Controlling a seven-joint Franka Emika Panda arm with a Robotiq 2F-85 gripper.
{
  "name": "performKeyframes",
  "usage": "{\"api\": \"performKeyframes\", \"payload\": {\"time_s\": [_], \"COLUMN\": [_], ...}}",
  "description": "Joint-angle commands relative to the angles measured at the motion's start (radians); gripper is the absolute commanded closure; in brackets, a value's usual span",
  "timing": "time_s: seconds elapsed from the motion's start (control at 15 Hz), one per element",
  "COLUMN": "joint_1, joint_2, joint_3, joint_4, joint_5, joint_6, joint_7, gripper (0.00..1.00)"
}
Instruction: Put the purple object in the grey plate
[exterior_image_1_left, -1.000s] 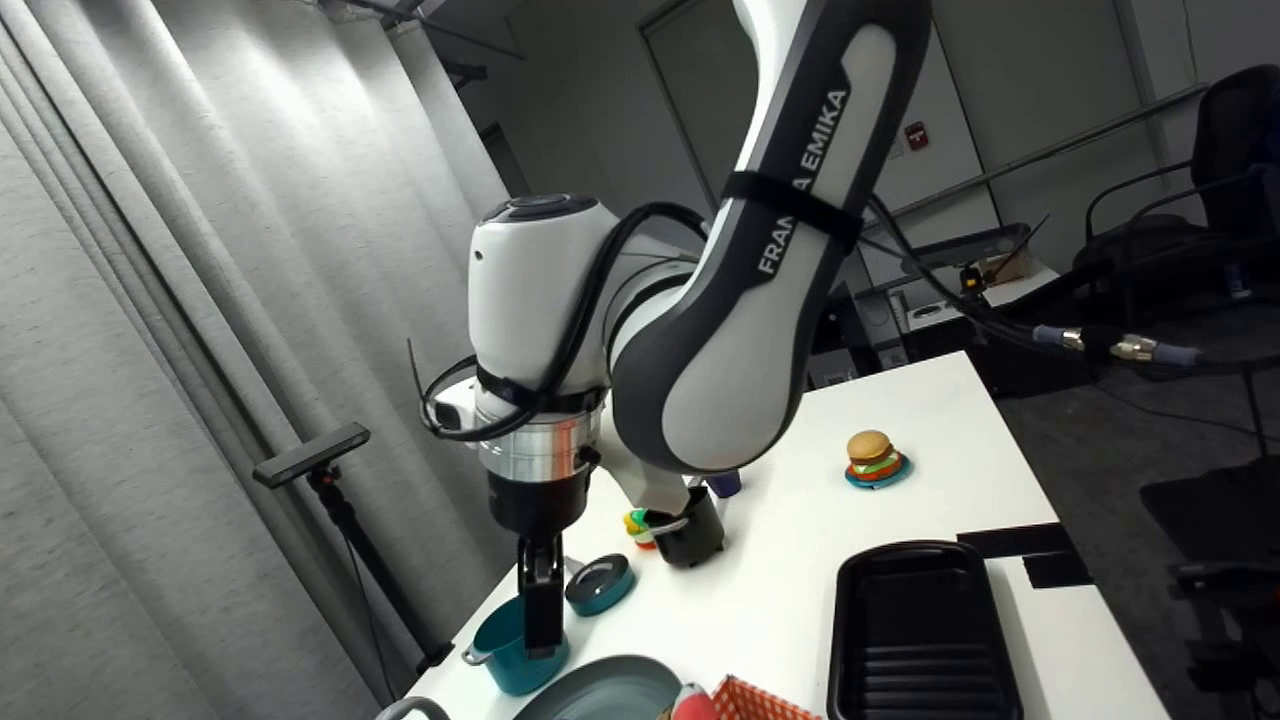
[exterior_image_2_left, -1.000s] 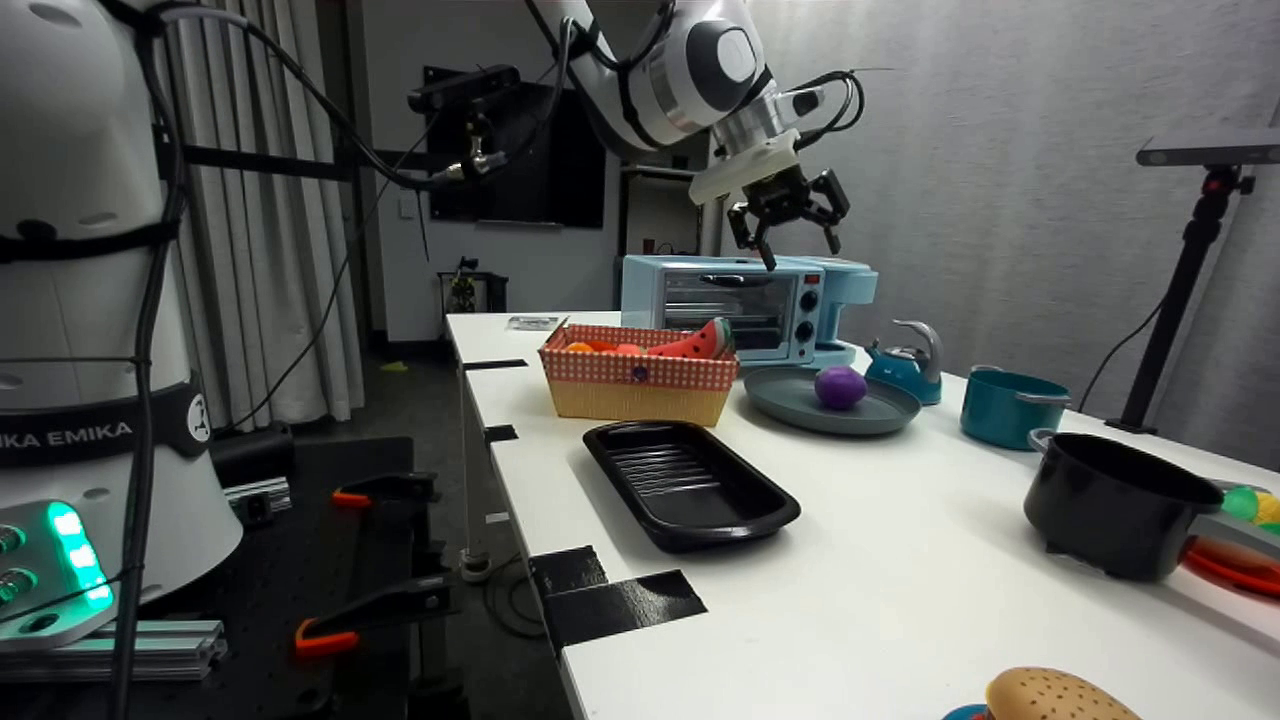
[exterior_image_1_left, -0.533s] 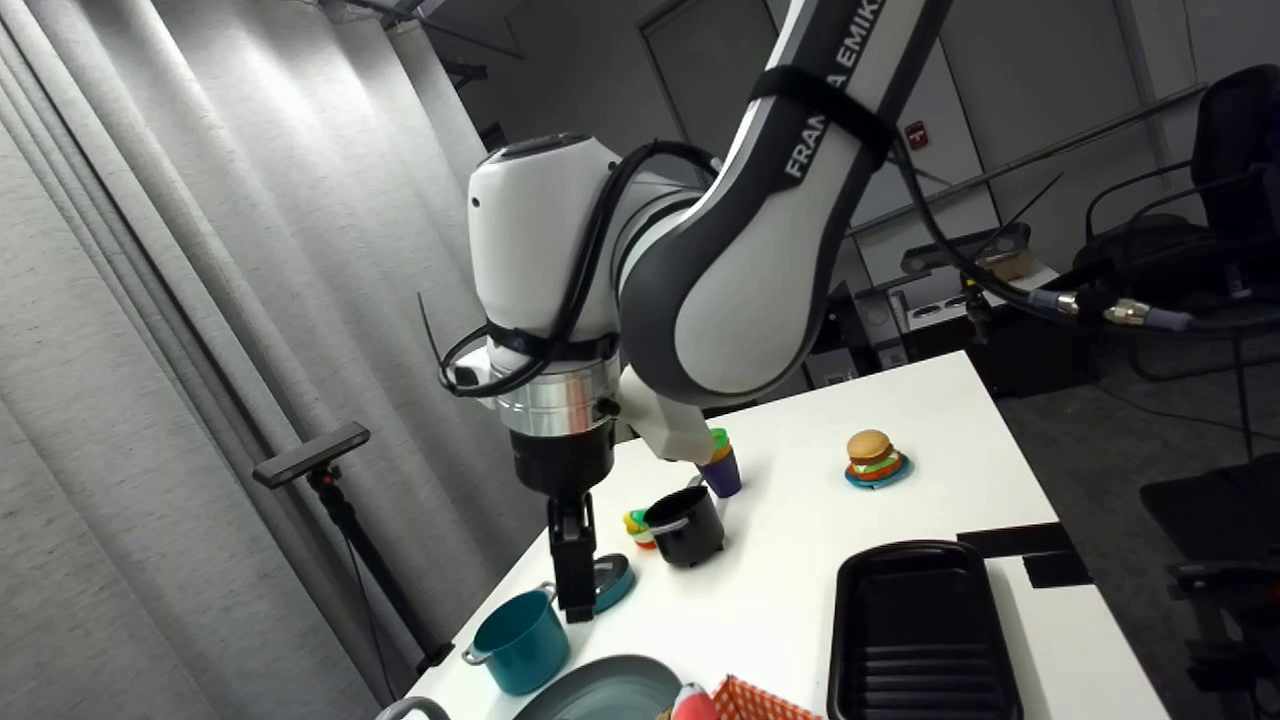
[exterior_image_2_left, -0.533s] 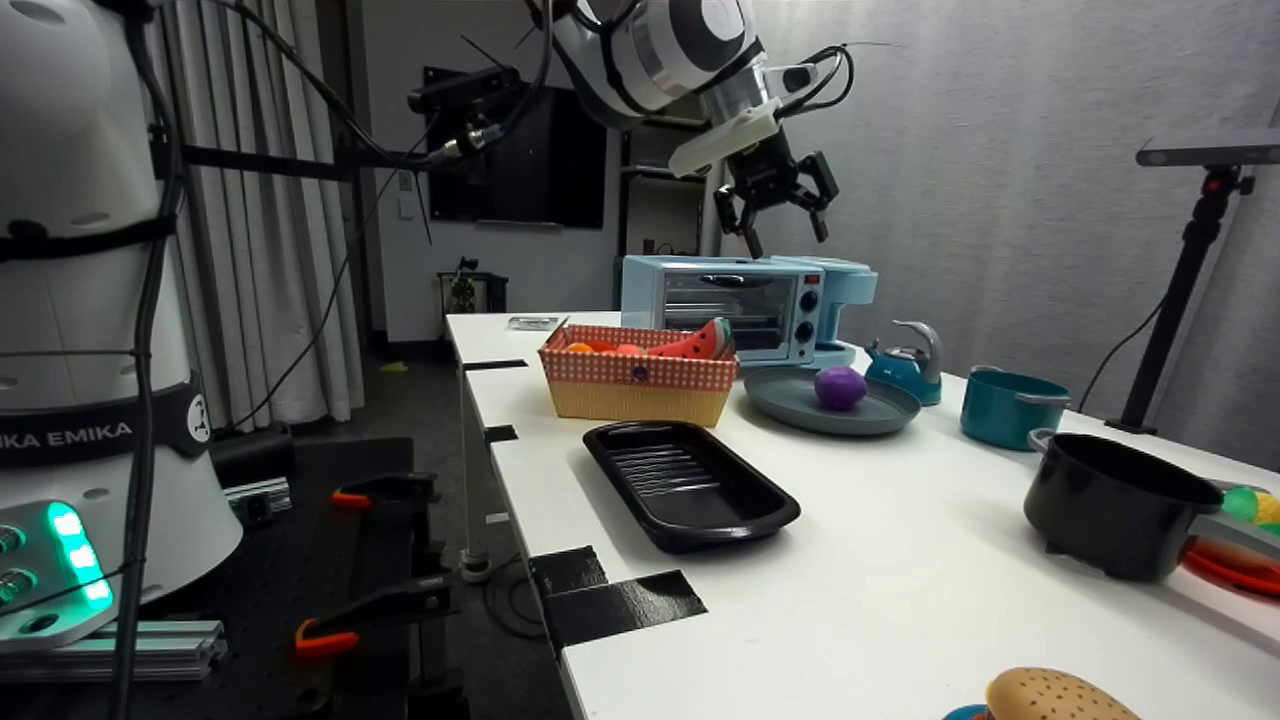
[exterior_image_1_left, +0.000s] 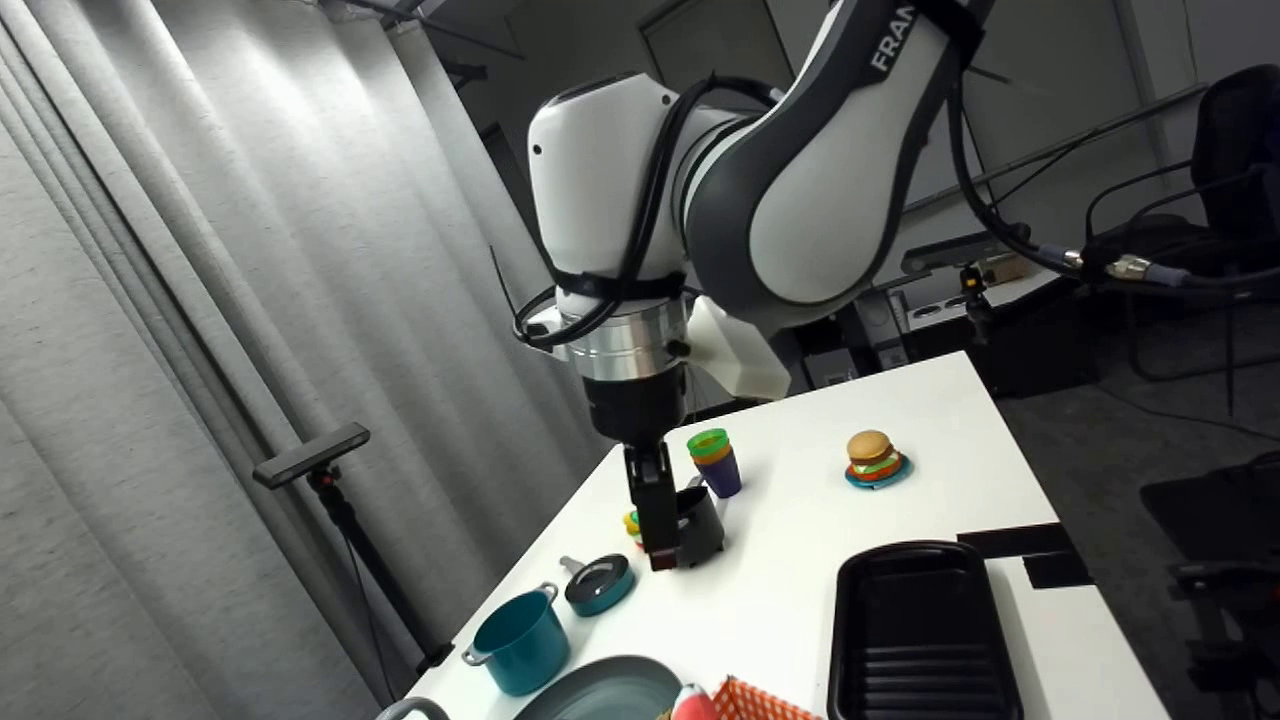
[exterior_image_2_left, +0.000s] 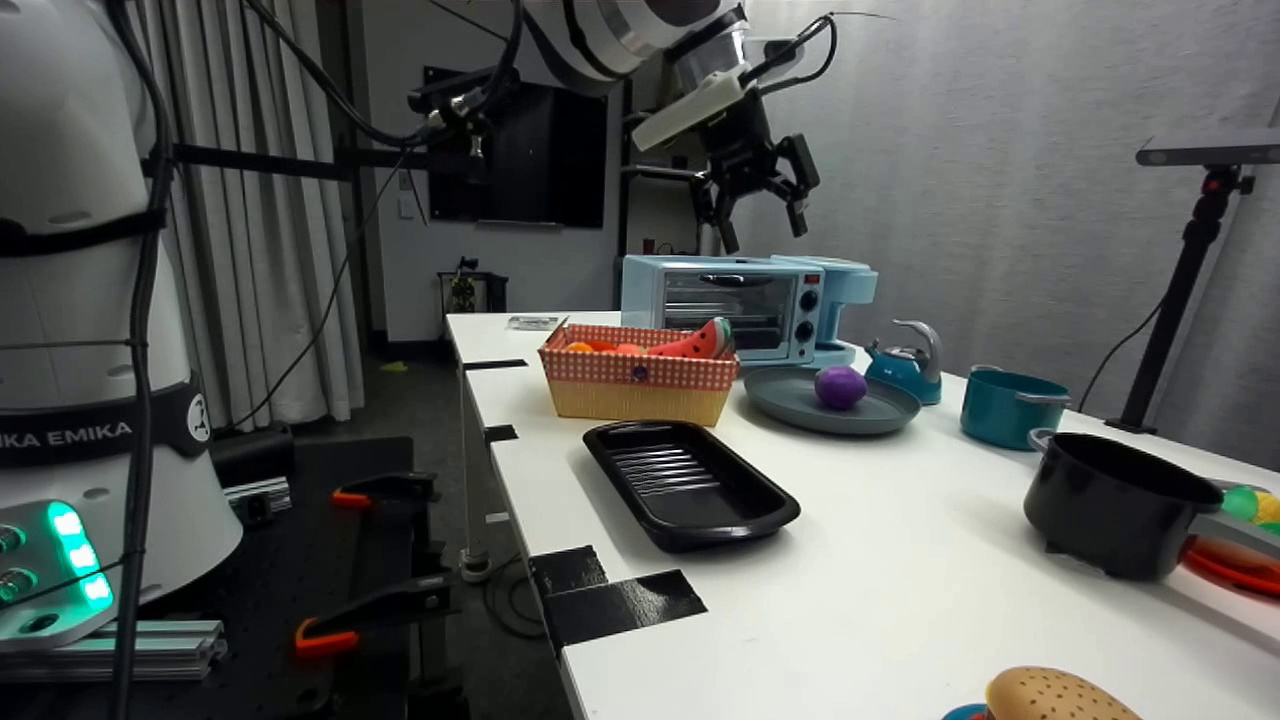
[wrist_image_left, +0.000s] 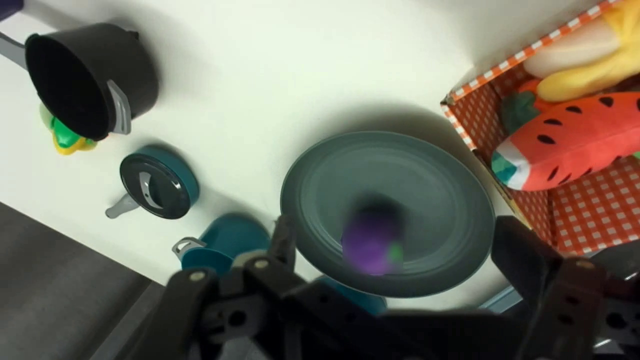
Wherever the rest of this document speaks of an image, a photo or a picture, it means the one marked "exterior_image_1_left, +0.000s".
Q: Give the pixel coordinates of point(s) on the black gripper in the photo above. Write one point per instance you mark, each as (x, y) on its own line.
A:
(637, 404)

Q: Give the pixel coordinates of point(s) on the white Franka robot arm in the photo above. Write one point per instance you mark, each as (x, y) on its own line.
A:
(825, 174)

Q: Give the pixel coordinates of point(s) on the grey round plate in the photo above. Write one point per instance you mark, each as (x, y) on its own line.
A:
(600, 692)

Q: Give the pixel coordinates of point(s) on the small colourful toy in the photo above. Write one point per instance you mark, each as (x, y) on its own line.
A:
(629, 524)

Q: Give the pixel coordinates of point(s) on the black toy pot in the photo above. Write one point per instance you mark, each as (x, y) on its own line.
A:
(706, 524)

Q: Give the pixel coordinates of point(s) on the teal pot lid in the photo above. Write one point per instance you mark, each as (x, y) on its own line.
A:
(600, 585)

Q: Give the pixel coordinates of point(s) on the teal toy pot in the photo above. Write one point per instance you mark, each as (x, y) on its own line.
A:
(523, 643)

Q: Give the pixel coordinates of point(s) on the plush watermelon slice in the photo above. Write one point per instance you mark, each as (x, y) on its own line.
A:
(690, 705)

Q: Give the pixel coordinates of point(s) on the orange checkered box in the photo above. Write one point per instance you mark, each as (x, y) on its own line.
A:
(766, 701)

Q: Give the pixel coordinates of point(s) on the toy burger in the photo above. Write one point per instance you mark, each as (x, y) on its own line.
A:
(872, 457)

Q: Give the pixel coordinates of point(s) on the black ribbed tray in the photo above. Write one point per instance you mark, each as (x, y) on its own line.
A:
(921, 634)

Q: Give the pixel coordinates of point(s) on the black tripod stand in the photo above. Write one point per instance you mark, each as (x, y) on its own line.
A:
(321, 461)

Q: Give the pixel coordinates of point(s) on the background cabinet with clutter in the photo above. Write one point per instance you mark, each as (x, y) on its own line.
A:
(960, 314)

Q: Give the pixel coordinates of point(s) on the grey curtain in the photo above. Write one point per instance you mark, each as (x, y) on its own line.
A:
(200, 332)

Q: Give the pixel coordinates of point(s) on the black cart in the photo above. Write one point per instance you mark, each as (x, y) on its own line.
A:
(1220, 563)

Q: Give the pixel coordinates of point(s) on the black office chair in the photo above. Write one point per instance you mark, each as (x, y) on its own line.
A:
(1224, 186)

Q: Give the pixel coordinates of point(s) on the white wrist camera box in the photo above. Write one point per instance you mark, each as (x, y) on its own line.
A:
(741, 349)

